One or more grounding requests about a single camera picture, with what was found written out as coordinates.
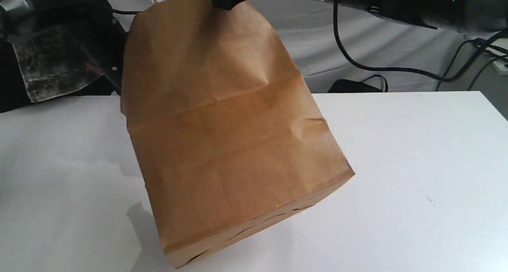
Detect brown paper bag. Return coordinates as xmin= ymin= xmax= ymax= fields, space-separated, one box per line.
xmin=120 ymin=0 xmax=354 ymax=270

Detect black device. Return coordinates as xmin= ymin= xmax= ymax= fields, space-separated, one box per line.
xmin=327 ymin=75 xmax=389 ymax=93

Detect camouflage jacket person torso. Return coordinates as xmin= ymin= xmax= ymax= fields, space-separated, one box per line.
xmin=1 ymin=10 xmax=127 ymax=113

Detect grey device at right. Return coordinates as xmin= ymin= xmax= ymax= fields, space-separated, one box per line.
xmin=487 ymin=38 xmax=508 ymax=76

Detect black cable at right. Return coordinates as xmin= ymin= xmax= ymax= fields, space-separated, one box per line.
xmin=436 ymin=30 xmax=508 ymax=92

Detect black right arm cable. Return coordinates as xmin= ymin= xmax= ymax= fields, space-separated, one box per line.
xmin=333 ymin=2 xmax=508 ymax=83

